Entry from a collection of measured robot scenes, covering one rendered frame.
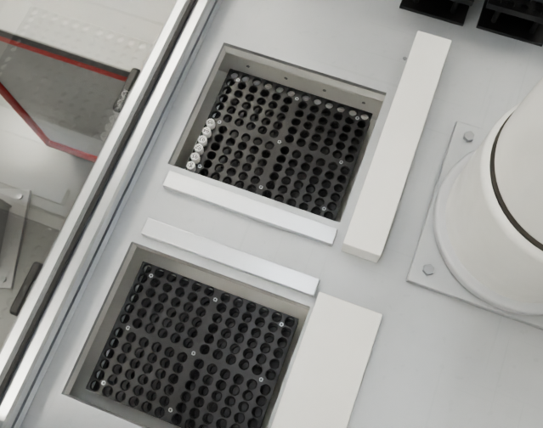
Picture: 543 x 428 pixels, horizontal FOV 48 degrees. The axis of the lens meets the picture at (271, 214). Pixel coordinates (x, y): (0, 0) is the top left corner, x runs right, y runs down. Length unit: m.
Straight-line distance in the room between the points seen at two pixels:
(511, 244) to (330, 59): 0.39
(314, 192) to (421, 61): 0.22
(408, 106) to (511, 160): 0.26
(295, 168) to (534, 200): 0.38
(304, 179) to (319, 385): 0.29
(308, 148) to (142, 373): 0.38
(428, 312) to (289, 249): 0.19
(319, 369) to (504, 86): 0.46
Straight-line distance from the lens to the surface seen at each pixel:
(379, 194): 0.76
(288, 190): 0.84
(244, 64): 0.96
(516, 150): 0.58
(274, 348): 0.79
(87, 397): 0.89
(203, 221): 0.79
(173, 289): 0.82
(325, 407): 0.73
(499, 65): 0.92
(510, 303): 0.77
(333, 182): 0.85
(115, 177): 0.78
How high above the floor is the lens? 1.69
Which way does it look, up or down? 72 degrees down
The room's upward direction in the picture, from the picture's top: 5 degrees counter-clockwise
